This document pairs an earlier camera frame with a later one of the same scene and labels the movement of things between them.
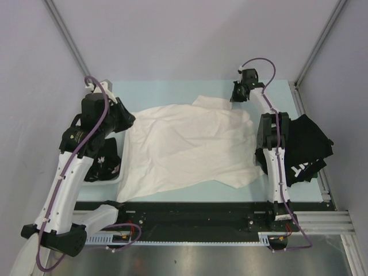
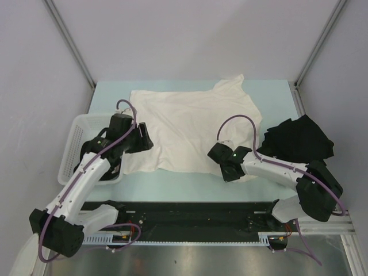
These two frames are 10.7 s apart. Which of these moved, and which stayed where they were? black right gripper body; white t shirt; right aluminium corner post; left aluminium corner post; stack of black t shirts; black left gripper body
Moved: white t shirt; black right gripper body; black left gripper body
Stayed: right aluminium corner post; stack of black t shirts; left aluminium corner post
